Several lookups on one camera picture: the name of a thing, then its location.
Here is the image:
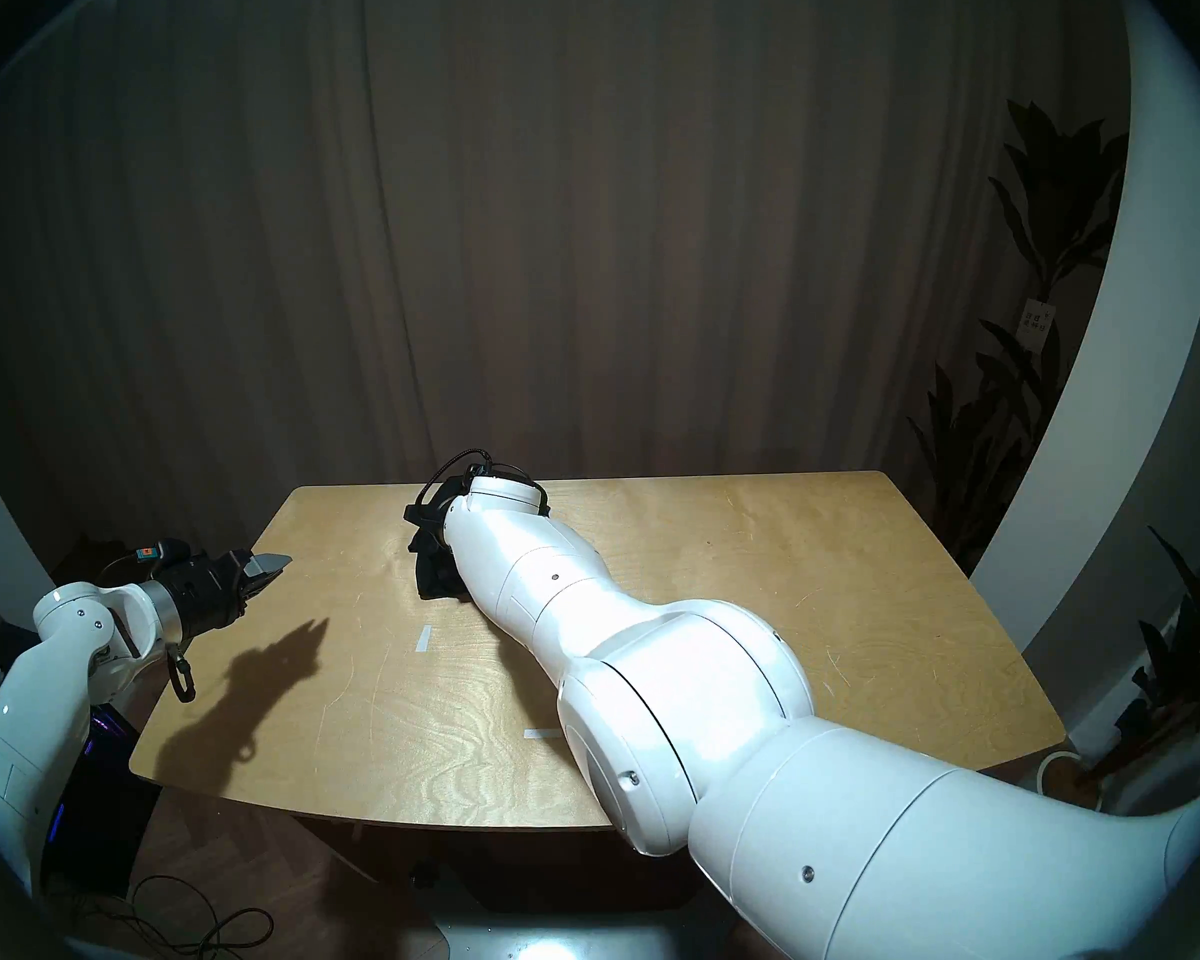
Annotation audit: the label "small dark potted plant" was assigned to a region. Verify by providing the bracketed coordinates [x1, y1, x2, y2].
[1085, 508, 1200, 791]

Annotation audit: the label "black computer tower with lights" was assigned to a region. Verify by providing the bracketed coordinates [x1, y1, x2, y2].
[40, 703, 161, 894]

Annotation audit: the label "brown pleated curtain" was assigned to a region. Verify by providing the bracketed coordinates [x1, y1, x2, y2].
[0, 0, 1129, 561]

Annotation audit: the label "white cylindrical plant pot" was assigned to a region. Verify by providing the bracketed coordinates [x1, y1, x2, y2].
[1035, 750, 1103, 809]

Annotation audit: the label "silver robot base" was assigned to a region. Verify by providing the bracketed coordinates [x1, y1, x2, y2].
[415, 858, 763, 960]

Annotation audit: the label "black floor cables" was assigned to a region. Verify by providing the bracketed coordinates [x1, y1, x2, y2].
[68, 873, 277, 956]

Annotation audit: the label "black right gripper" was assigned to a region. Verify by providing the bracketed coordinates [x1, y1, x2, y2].
[404, 483, 463, 551]

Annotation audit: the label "black t-shirt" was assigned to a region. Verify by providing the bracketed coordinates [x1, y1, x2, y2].
[406, 503, 473, 601]

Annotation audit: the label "tall dark leafy plant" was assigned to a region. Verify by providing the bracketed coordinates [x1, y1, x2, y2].
[905, 98, 1131, 571]

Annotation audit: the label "light wooden table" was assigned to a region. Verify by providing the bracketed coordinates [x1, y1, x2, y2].
[130, 471, 1068, 909]

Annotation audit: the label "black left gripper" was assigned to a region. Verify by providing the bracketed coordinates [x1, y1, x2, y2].
[160, 550, 292, 641]

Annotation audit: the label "black right camera cable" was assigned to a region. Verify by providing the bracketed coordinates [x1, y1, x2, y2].
[485, 460, 553, 514]

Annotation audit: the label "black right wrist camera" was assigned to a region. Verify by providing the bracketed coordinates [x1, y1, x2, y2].
[430, 450, 496, 499]

